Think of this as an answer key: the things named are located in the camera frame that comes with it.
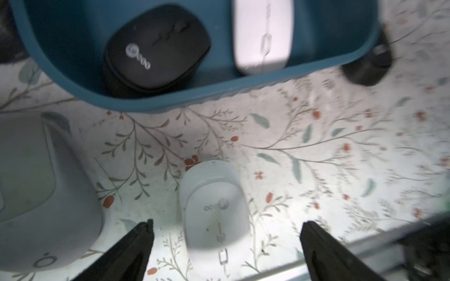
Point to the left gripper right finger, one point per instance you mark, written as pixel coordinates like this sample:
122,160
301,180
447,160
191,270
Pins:
328,260

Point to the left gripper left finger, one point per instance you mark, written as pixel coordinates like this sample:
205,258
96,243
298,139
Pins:
126,260

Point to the light grey computer mouse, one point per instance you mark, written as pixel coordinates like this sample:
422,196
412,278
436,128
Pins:
50,214

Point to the white slim computer mouse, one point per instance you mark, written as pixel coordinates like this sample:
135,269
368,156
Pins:
216,219

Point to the black computer mouse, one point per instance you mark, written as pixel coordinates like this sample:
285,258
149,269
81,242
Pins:
157,52
371,68

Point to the teal plastic storage box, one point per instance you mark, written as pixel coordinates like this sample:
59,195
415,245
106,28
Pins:
67,40

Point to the floral table mat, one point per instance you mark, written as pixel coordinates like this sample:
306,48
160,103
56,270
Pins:
357,160

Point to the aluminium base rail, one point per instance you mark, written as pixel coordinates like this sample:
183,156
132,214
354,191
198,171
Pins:
416,252

